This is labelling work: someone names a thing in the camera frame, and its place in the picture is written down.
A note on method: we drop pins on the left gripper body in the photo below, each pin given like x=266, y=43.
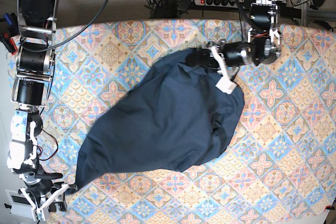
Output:
x=235, y=54

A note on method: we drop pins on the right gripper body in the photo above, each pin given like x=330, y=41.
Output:
x=41, y=186

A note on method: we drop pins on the dark blue t-shirt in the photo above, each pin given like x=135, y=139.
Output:
x=175, y=118

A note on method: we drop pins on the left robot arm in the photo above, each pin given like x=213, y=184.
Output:
x=262, y=44

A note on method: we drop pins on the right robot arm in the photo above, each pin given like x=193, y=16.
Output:
x=35, y=69

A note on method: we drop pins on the white floor vent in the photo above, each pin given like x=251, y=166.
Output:
x=19, y=204

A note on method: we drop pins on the white power strip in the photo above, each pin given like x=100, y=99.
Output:
x=215, y=3

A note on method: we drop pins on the patterned tablecloth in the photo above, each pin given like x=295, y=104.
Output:
x=279, y=166

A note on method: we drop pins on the red black clamp left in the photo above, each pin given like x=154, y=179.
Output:
x=9, y=43

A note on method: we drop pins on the red clamp bottom right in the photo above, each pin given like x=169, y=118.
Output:
x=330, y=207

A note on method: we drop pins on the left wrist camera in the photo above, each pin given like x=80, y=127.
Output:
x=225, y=85

